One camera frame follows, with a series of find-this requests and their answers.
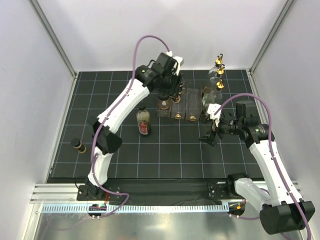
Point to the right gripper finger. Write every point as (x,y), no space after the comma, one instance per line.
(209,139)
(213,127)

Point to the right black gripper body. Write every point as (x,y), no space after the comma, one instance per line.
(226,129)

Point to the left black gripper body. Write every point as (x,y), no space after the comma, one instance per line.
(170,84)

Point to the small spice bottle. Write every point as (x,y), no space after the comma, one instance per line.
(177,99)

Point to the glass jar black lid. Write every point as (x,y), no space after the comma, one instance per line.
(163,103)

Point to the tall clear liquid bottle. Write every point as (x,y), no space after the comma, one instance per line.
(213,78)

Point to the tall bottle dark sauce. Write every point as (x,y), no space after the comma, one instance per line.
(212,93)

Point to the short bottle brown sauce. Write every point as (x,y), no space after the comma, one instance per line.
(217,62)

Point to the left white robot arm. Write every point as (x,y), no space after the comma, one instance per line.
(164,76)

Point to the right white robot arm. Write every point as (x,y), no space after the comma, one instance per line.
(281,207)

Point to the clear acrylic organizer rack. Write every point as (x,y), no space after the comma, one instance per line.
(190,107)

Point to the red label soy bottle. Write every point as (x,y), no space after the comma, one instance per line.
(143,120)

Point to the small spice bottle left edge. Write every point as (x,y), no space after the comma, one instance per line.
(78,145)

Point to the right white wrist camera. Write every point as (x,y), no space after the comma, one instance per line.
(214,113)

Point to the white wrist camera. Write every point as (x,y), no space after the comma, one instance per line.
(214,113)
(179,61)

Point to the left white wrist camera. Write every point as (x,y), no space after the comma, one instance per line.
(179,61)

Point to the white slotted cable duct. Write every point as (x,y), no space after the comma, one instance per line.
(103,209)

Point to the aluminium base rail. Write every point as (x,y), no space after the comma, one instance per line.
(162,192)

